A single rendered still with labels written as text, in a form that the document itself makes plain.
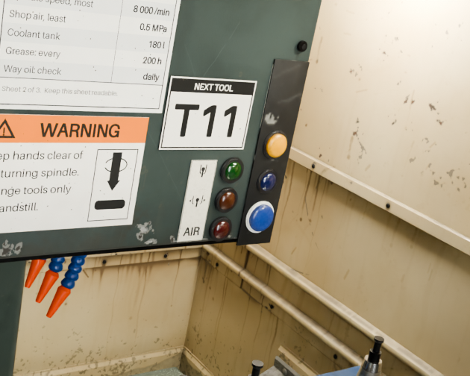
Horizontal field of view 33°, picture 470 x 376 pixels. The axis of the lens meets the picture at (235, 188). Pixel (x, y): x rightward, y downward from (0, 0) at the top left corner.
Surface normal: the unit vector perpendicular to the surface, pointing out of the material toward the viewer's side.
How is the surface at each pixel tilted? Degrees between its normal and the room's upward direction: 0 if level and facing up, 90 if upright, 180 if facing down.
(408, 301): 90
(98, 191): 90
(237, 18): 90
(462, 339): 90
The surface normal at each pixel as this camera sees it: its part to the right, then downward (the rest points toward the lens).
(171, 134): 0.56, 0.36
